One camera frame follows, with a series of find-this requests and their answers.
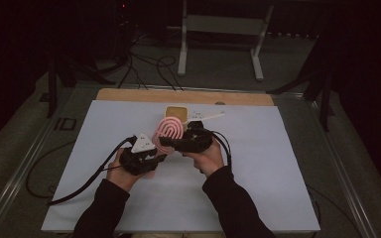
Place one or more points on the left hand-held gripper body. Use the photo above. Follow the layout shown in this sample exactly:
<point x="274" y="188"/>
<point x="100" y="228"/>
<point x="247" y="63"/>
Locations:
<point x="142" y="145"/>

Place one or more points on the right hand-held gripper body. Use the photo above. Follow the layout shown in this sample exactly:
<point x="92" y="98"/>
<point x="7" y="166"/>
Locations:
<point x="196" y="140"/>

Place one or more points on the brown square toast piece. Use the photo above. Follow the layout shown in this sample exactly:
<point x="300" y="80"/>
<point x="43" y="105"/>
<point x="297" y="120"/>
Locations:
<point x="177" y="111"/>

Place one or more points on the person's right hand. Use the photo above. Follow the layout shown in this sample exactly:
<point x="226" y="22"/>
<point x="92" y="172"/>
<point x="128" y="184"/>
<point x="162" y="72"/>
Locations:
<point x="208" y="162"/>

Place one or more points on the person's left hand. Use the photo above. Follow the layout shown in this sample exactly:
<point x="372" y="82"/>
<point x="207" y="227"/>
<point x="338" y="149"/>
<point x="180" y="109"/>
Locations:
<point x="120" y="175"/>

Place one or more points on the white table mat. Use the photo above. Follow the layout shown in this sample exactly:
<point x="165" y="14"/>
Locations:
<point x="244" y="165"/>

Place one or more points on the black tripod stand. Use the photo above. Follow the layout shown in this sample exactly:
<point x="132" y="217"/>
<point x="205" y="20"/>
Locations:
<point x="52" y="89"/>
<point x="325" y="99"/>

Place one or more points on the grey metal stand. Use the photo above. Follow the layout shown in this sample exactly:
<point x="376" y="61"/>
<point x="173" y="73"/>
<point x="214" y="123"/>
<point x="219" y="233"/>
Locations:
<point x="225" y="24"/>

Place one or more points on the metal floor rail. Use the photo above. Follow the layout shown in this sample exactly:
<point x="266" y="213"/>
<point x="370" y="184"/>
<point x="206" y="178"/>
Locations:
<point x="347" y="185"/>
<point x="16" y="185"/>

